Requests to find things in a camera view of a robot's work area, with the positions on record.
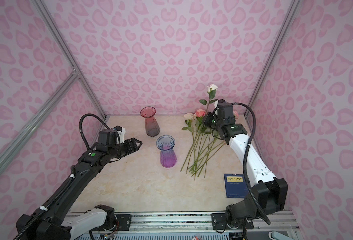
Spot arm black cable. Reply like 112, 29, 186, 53
231, 102, 271, 226
78, 113, 111, 151

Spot blue booklet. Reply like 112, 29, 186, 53
224, 174, 248, 199

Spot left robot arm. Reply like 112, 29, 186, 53
15, 128, 142, 240

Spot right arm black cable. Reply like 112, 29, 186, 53
231, 102, 271, 226

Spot cream rose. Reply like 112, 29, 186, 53
181, 113, 195, 172

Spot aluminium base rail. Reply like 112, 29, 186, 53
41, 209, 300, 240

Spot purple blue glass vase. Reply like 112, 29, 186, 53
156, 135, 177, 168

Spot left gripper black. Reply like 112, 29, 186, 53
109, 136, 142, 160

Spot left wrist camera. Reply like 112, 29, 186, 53
113, 126, 126, 144

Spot coral pink rose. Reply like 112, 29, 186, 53
186, 109, 206, 175

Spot pink white rose with bud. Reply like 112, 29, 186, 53
203, 108, 247, 166

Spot red grey glass vase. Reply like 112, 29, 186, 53
140, 106, 160, 137

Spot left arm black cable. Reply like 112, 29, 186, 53
78, 113, 111, 151

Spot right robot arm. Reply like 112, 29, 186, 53
203, 100, 288, 229

